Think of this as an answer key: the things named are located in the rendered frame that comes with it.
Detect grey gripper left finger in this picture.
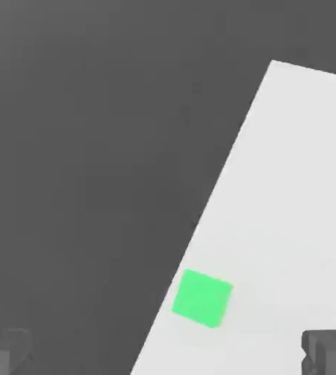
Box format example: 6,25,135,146
0,327,34,375

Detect small green cube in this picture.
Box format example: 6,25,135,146
171,268,234,329

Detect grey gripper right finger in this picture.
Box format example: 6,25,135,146
301,329,336,375

